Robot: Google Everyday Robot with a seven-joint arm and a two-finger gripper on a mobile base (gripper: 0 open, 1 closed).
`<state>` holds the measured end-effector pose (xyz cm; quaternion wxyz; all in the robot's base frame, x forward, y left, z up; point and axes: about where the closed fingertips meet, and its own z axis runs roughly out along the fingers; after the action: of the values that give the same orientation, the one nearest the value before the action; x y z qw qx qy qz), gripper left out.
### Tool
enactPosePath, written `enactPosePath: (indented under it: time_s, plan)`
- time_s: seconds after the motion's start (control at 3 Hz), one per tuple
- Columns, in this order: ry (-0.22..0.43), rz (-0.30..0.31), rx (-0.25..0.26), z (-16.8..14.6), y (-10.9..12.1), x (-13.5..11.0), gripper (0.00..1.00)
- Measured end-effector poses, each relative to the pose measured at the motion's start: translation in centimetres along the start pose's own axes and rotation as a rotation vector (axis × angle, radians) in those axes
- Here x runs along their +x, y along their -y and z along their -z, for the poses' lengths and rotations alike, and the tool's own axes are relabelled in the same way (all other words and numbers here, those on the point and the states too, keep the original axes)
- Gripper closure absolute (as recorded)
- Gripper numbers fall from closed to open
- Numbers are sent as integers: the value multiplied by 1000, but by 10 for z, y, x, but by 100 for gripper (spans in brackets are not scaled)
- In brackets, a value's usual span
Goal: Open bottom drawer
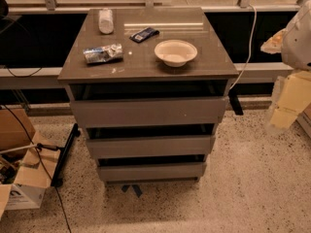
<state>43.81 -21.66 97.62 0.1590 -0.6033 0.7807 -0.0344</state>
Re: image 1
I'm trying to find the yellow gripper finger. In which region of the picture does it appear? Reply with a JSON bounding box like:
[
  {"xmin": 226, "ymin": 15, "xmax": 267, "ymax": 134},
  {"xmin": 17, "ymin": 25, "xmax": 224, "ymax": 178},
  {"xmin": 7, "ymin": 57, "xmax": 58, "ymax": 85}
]
[
  {"xmin": 260, "ymin": 29, "xmax": 287, "ymax": 54},
  {"xmin": 265, "ymin": 77, "xmax": 311, "ymax": 134}
]

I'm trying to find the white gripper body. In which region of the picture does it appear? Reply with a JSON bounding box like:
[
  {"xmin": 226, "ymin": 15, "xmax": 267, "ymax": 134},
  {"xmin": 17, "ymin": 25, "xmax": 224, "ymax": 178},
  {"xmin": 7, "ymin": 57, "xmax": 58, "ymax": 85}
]
[{"xmin": 286, "ymin": 71, "xmax": 311, "ymax": 91}]

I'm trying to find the grey bottom drawer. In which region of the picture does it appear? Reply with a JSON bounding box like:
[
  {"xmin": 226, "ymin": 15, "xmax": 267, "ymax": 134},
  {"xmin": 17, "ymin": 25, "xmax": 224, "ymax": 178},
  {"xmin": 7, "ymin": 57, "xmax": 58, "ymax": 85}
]
[{"xmin": 97, "ymin": 162, "xmax": 206, "ymax": 182}]

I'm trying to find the grey drawer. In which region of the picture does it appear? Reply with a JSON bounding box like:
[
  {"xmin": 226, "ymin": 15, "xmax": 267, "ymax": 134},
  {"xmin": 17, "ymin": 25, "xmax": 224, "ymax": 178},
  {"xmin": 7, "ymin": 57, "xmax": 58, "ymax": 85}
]
[
  {"xmin": 70, "ymin": 97, "xmax": 227, "ymax": 128},
  {"xmin": 97, "ymin": 162, "xmax": 206, "ymax": 182},
  {"xmin": 86, "ymin": 136, "xmax": 216, "ymax": 159}
]

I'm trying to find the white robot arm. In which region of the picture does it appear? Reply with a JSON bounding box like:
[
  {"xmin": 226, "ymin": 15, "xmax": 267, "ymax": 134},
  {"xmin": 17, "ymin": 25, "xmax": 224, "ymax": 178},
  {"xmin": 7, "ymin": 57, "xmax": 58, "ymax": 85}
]
[{"xmin": 260, "ymin": 0, "xmax": 311, "ymax": 134}]

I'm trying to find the grey drawer cabinet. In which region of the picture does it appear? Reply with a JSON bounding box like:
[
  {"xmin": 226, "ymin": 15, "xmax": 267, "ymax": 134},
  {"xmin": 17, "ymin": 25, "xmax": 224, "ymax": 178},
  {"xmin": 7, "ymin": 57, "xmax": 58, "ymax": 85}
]
[{"xmin": 58, "ymin": 7, "xmax": 238, "ymax": 168}]

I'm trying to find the grey middle drawer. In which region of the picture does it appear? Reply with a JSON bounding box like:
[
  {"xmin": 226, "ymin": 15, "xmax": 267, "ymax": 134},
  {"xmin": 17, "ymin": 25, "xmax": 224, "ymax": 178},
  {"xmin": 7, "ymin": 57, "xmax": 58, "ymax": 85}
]
[{"xmin": 86, "ymin": 136, "xmax": 216, "ymax": 159}]

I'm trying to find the grey top drawer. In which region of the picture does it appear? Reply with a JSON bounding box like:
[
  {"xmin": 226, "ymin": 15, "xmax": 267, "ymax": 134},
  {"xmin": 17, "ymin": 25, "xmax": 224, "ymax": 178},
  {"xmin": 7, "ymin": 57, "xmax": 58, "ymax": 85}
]
[{"xmin": 70, "ymin": 97, "xmax": 227, "ymax": 128}]

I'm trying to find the open cardboard box left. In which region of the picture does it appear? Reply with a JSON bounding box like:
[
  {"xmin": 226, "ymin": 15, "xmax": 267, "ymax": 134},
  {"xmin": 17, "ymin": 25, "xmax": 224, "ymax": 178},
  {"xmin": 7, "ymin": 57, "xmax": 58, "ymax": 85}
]
[{"xmin": 0, "ymin": 109, "xmax": 60, "ymax": 216}]

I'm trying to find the cardboard box right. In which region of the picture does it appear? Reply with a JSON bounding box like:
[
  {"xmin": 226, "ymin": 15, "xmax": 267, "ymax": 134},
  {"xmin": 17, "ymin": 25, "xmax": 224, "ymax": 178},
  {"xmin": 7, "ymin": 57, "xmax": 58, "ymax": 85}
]
[{"xmin": 297, "ymin": 104, "xmax": 311, "ymax": 138}]

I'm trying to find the white paper bowl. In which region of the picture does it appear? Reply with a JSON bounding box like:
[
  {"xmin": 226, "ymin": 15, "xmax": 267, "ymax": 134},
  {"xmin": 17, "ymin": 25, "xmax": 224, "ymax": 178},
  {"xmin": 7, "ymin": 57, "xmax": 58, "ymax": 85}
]
[{"xmin": 155, "ymin": 40, "xmax": 197, "ymax": 67}]

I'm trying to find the dark blue snack packet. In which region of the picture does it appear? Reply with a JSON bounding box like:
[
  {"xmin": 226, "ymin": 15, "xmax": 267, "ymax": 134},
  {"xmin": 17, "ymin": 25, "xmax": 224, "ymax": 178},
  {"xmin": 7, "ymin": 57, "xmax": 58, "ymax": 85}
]
[{"xmin": 129, "ymin": 27, "xmax": 159, "ymax": 43}]

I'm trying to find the crumpled silver snack bag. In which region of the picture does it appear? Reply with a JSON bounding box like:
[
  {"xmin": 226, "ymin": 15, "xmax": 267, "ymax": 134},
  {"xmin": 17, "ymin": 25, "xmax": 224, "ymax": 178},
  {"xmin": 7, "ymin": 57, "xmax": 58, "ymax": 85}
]
[{"xmin": 83, "ymin": 44, "xmax": 123, "ymax": 64}]

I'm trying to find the white plastic bottle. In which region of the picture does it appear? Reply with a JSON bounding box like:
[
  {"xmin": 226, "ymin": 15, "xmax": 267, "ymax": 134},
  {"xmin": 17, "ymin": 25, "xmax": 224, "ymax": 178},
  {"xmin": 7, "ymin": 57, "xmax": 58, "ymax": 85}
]
[{"xmin": 98, "ymin": 9, "xmax": 114, "ymax": 34}]

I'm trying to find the blue tape cross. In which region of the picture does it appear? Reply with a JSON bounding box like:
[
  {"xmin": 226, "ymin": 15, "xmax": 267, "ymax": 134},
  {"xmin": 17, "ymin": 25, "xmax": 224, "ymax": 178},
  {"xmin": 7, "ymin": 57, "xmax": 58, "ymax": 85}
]
[{"xmin": 121, "ymin": 183, "xmax": 144, "ymax": 199}]

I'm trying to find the black stand leg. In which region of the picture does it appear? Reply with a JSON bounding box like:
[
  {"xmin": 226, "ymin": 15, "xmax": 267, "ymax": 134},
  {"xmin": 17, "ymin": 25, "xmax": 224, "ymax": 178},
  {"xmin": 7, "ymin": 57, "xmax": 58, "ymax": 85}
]
[{"xmin": 51, "ymin": 123, "xmax": 81, "ymax": 187}]

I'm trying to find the white cable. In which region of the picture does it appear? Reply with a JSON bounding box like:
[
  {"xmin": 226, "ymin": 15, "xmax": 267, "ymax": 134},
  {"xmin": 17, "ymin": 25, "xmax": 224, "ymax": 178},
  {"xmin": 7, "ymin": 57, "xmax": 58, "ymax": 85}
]
[{"xmin": 227, "ymin": 4, "xmax": 258, "ymax": 92}]

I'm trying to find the black bracket behind cabinet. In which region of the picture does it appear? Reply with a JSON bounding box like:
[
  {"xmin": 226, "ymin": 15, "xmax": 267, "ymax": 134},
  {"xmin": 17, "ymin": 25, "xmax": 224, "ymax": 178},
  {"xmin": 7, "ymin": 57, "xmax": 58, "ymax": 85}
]
[{"xmin": 228, "ymin": 88, "xmax": 244, "ymax": 116}]

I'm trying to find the black cable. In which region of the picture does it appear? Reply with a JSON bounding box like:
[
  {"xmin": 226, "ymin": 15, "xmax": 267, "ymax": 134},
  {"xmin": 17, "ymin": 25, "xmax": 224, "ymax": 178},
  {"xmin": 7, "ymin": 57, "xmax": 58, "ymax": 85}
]
[{"xmin": 0, "ymin": 103, "xmax": 73, "ymax": 233}]

